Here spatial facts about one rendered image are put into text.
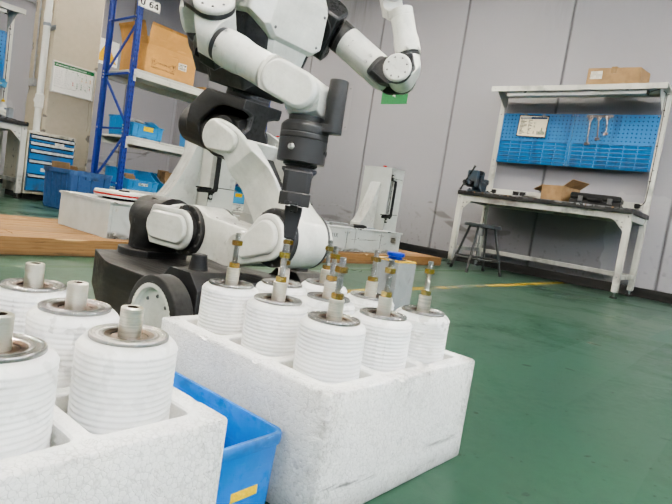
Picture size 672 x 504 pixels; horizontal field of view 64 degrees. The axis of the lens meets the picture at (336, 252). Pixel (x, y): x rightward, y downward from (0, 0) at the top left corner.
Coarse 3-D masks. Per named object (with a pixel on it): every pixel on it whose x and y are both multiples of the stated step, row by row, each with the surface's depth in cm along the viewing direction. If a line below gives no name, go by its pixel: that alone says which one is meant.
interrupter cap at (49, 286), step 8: (0, 280) 67; (8, 280) 68; (16, 280) 69; (48, 280) 72; (8, 288) 65; (16, 288) 65; (24, 288) 65; (32, 288) 66; (40, 288) 67; (48, 288) 67; (56, 288) 68; (64, 288) 69
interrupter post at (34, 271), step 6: (30, 264) 67; (36, 264) 67; (42, 264) 68; (30, 270) 67; (36, 270) 67; (42, 270) 68; (24, 276) 68; (30, 276) 67; (36, 276) 68; (42, 276) 68; (24, 282) 68; (30, 282) 67; (36, 282) 68; (42, 282) 68
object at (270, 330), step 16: (256, 304) 81; (304, 304) 85; (256, 320) 80; (272, 320) 80; (288, 320) 80; (256, 336) 80; (272, 336) 80; (288, 336) 81; (256, 352) 80; (272, 352) 80; (288, 352) 81
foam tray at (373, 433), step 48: (192, 336) 86; (240, 336) 87; (240, 384) 78; (288, 384) 71; (336, 384) 71; (384, 384) 75; (432, 384) 85; (288, 432) 71; (336, 432) 69; (384, 432) 77; (432, 432) 88; (288, 480) 70; (336, 480) 70; (384, 480) 79
